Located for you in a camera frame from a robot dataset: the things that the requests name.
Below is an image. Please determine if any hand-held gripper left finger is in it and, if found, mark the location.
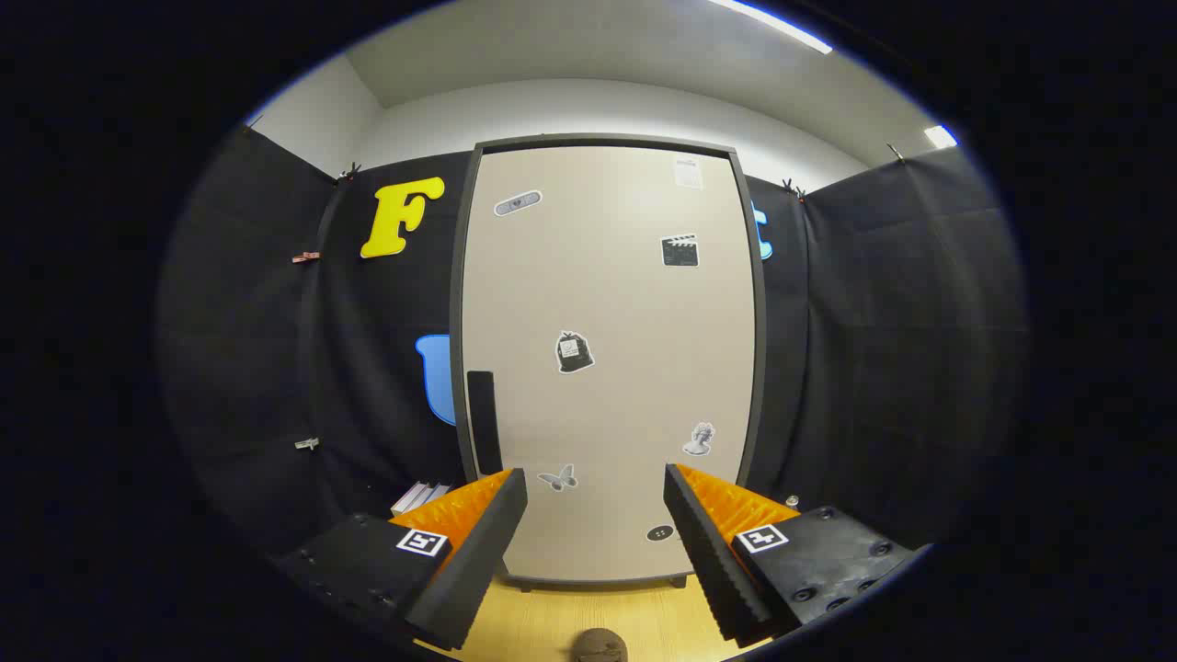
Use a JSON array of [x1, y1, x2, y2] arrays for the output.
[[276, 467, 529, 652]]

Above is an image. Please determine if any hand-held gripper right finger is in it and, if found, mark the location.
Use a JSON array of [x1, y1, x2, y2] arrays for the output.
[[664, 462, 920, 647]]

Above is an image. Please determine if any black cabinet door handle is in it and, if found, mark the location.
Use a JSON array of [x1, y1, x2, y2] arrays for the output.
[[466, 370, 504, 476]]

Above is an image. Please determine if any brown fluffy shoe with bow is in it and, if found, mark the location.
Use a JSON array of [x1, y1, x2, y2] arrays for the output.
[[570, 628, 630, 662]]

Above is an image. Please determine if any grey shoe cabinet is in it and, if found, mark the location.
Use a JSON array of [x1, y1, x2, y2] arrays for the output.
[[449, 133, 769, 591]]

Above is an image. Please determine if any beige shoe cabinet door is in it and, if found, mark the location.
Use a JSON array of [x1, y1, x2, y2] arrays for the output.
[[460, 145, 760, 582]]

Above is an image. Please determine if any white book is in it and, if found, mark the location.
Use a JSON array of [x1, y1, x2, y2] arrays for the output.
[[391, 481, 435, 518]]

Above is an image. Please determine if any black backdrop cloth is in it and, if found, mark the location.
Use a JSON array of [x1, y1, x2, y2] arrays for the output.
[[156, 124, 1026, 562]]

